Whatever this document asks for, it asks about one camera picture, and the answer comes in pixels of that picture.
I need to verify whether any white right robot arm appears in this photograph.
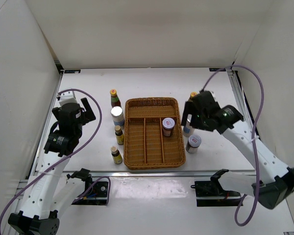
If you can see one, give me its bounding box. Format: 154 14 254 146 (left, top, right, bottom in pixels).
181 91 294 210

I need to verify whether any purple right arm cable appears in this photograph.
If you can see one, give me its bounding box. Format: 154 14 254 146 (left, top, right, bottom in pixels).
202 64 264 227

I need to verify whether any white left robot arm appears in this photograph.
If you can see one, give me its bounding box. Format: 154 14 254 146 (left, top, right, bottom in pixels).
8 96 96 235

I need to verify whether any white spice jar silver lid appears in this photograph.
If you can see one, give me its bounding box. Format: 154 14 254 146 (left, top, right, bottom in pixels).
183 115 194 137
111 106 125 129

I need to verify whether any aluminium frame rail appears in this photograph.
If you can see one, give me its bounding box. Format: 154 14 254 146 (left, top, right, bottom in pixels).
0 58 59 234

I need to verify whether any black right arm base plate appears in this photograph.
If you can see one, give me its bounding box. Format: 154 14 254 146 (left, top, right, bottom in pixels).
191 181 242 207

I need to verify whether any red sauce bottle yellow cap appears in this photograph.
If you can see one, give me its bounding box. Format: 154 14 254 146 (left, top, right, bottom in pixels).
188 92 197 102
110 89 122 108

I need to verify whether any brown wicker divided basket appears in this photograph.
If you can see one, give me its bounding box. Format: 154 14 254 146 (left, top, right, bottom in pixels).
123 97 186 170

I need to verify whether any dark jar white lid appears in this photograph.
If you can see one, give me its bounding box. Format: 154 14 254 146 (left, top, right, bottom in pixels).
185 134 201 154
162 117 175 137

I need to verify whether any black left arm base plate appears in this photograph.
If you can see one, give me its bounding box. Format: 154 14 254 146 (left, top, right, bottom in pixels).
72 176 111 206

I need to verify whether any small yellow bottle tan cap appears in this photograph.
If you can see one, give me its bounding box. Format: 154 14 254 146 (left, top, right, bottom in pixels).
110 146 123 164
115 125 124 145

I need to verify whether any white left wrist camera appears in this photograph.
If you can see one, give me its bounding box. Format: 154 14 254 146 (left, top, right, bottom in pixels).
56 91 77 107

